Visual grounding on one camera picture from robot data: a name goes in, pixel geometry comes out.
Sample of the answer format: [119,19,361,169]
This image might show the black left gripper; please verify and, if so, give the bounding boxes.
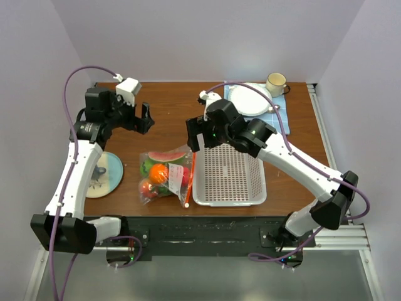
[105,91,154,134]

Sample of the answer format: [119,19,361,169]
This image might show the clear orange zip top bag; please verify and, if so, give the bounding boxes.
[138,145,195,208]

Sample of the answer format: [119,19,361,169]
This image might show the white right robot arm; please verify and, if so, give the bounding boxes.
[186,99,358,246]

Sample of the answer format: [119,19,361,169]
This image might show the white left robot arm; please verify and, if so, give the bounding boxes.
[31,84,154,254]

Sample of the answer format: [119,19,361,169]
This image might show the fake watermelon slice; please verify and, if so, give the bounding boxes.
[147,151,187,163]

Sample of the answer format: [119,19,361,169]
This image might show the fake red apple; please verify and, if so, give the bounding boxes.
[180,166,190,189]

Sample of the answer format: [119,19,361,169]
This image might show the fake green watermelon ball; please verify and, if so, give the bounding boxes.
[140,159,154,177]

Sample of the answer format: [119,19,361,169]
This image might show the fake orange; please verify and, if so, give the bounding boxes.
[148,164,169,185]

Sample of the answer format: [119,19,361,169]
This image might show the fake tomato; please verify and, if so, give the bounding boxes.
[139,179,158,199]

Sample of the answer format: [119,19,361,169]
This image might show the fake green pepper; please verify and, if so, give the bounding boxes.
[156,186,172,197]

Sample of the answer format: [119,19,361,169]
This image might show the white perforated plastic basket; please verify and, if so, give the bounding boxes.
[192,144,268,207]

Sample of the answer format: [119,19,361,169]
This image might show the white round plate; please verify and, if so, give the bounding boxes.
[227,85,270,117]

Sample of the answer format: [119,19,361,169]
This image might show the blue beige round plate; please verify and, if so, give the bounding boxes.
[86,152,123,199]

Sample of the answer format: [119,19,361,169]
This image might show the metal spoon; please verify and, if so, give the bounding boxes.
[267,105,280,114]

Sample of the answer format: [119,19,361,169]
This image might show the cream enamel mug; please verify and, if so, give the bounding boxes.
[266,72,291,98]

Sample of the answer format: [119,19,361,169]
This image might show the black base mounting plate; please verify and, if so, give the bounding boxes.
[97,216,319,266]

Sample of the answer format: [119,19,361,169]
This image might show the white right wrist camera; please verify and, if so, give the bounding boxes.
[198,90,222,121]

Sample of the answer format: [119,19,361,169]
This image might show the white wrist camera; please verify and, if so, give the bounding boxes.
[198,90,222,121]
[115,78,142,107]

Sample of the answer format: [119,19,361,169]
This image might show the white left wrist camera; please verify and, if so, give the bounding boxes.
[115,78,142,107]

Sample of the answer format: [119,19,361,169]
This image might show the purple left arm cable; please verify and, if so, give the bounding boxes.
[48,65,118,301]

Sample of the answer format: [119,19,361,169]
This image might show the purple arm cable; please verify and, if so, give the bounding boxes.
[206,82,371,263]
[48,65,118,301]

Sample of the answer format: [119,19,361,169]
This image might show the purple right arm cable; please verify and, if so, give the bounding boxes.
[206,82,371,263]

